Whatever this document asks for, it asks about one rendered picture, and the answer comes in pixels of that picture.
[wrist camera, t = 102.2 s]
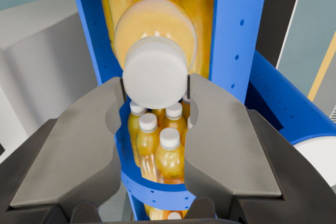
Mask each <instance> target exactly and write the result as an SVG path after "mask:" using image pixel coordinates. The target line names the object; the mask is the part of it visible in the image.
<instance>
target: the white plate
mask: <svg viewBox="0 0 336 224"><path fill-rule="evenodd" d="M293 146H294V147H295V148H296V149H297V150H298V151H299V152H300V153H301V154H302V155H303V156H304V157H305V158H306V159H307V160H308V161H309V162H310V163H311V164H312V165H313V166H314V167H315V168H316V170H317V171H318V172H319V173H320V174H321V175H322V177H323V178H324V179H325V180H326V182H327V183H328V184H329V186H330V187H332V186H334V185H336V136H320V137H315V138H310V139H307V140H304V141H301V142H298V143H296V144H294V145H293Z"/></svg>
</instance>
